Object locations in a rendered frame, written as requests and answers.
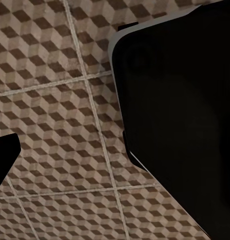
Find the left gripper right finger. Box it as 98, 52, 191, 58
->
219, 133, 230, 166

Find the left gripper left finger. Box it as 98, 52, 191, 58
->
0, 133, 21, 185

